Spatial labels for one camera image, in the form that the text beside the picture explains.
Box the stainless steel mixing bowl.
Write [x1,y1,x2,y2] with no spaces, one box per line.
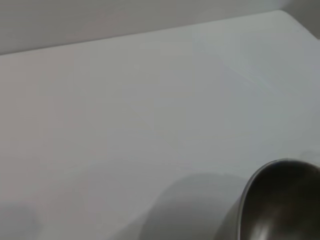
[216,157,320,240]

